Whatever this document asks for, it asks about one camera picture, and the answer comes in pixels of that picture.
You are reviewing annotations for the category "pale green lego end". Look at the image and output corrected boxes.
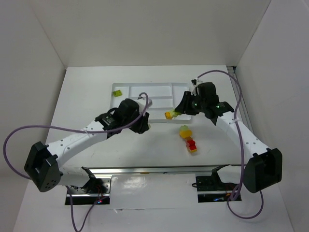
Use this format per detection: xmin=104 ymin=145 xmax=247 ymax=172
xmin=169 ymin=109 xmax=181 ymax=119

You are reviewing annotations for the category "dark green small lego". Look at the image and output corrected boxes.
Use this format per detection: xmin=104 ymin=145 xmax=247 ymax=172
xmin=112 ymin=90 xmax=123 ymax=97

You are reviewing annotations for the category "orange face lego brick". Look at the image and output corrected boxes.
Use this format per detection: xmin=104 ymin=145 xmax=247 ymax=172
xmin=165 ymin=112 xmax=172 ymax=120

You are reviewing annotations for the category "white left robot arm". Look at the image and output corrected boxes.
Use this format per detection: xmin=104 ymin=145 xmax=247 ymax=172
xmin=24 ymin=97 xmax=152 ymax=192

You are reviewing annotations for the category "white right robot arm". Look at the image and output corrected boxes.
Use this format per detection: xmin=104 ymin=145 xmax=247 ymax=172
xmin=175 ymin=82 xmax=282 ymax=193

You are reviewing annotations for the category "pale green sloped lego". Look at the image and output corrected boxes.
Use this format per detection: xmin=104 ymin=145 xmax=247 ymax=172
xmin=180 ymin=125 xmax=189 ymax=131

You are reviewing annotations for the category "white compartment sorting tray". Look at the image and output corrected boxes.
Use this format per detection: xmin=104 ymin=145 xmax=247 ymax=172
xmin=110 ymin=83 xmax=191 ymax=123

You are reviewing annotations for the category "yellow lego brick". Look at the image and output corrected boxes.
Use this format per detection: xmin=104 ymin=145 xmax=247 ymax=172
xmin=179 ymin=130 xmax=193 ymax=139

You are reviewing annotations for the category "red lego brick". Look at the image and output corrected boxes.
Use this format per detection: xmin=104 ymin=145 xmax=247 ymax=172
xmin=185 ymin=140 xmax=197 ymax=153

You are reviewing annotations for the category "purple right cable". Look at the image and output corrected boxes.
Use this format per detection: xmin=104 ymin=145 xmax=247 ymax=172
xmin=192 ymin=70 xmax=264 ymax=219

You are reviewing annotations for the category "purple cable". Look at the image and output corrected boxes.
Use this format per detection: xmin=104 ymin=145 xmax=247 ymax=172
xmin=2 ymin=91 xmax=149 ymax=232
xmin=192 ymin=70 xmax=264 ymax=219

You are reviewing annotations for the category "aluminium side rail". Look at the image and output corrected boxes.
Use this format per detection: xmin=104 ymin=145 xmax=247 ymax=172
xmin=227 ymin=66 xmax=253 ymax=132

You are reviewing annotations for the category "aluminium front rail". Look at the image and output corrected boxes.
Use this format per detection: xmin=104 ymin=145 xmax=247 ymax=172
xmin=60 ymin=163 xmax=242 ymax=177

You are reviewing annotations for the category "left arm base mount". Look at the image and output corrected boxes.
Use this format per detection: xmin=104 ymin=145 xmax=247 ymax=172
xmin=65 ymin=175 xmax=112 ymax=205

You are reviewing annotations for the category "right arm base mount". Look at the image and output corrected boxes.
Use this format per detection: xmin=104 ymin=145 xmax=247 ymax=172
xmin=192 ymin=175 xmax=236 ymax=203

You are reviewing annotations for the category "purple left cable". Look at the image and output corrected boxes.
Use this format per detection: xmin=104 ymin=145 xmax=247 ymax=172
xmin=2 ymin=91 xmax=149 ymax=232

